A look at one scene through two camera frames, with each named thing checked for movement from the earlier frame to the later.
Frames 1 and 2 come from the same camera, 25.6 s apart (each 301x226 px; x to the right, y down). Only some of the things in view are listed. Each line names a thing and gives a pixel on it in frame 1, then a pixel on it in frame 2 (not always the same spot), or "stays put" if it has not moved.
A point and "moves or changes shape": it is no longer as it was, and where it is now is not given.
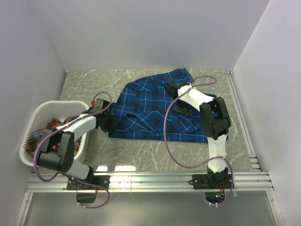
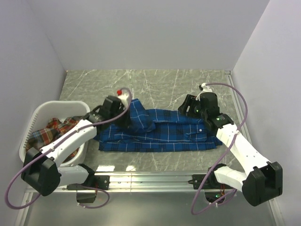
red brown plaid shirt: (33, 141) stays put
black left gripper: (112, 123) → (127, 122)
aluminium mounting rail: (238, 181) stays put
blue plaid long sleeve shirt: (144, 110) moves or changes shape
